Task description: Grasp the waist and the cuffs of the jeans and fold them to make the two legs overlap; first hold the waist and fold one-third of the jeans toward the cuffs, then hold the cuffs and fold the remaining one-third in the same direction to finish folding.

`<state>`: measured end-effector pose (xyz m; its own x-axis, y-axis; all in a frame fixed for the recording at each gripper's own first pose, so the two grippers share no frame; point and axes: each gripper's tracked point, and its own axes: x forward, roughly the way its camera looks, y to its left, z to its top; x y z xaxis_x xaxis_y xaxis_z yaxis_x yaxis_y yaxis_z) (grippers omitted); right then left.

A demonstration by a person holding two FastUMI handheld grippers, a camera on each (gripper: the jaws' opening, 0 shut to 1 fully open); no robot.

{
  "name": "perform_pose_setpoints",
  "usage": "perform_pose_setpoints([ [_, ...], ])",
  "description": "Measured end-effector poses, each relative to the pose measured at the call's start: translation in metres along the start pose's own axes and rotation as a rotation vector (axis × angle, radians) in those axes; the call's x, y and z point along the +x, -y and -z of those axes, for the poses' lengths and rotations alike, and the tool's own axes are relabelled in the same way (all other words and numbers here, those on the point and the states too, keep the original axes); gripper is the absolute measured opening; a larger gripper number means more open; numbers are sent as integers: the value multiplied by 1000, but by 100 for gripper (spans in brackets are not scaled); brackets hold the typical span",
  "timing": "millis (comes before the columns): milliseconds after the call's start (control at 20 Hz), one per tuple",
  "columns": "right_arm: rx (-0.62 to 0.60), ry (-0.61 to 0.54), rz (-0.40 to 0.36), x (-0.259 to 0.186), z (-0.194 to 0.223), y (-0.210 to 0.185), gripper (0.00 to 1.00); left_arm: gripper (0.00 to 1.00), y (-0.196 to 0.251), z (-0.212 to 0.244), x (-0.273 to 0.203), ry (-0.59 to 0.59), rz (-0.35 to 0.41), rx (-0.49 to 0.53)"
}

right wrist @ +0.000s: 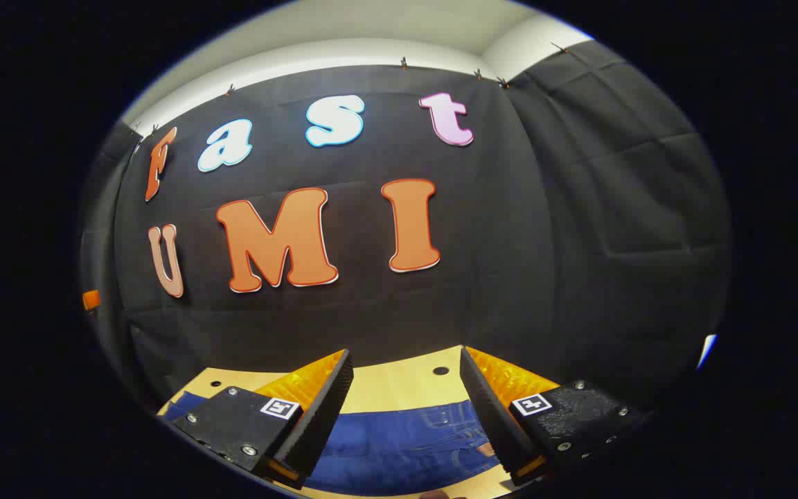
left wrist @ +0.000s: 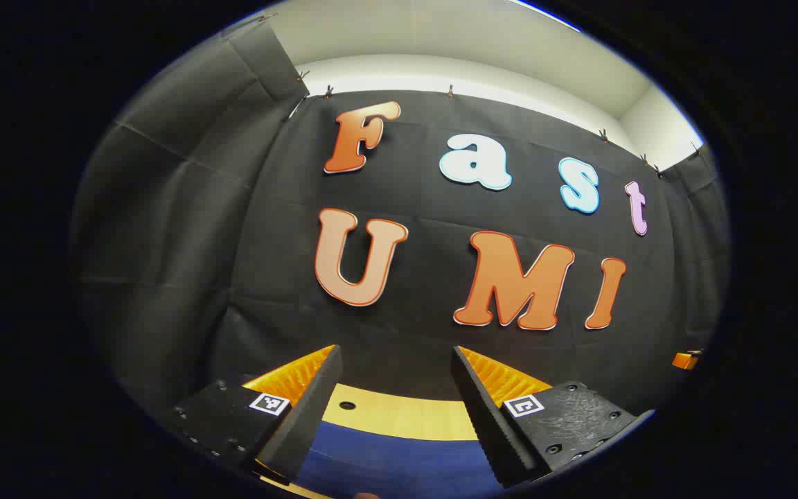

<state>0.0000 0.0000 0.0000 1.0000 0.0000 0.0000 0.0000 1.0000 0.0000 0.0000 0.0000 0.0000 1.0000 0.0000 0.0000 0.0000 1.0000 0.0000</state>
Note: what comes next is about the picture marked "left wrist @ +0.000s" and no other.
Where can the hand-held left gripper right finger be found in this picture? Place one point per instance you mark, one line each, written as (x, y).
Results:
(489, 423)

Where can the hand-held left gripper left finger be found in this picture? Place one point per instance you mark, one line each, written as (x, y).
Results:
(309, 416)

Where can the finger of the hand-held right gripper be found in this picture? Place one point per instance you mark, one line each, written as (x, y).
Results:
(684, 360)

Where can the blue denim jeans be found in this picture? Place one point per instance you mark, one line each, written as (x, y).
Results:
(399, 464)

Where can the black backdrop cloth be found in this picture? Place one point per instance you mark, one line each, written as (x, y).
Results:
(267, 242)

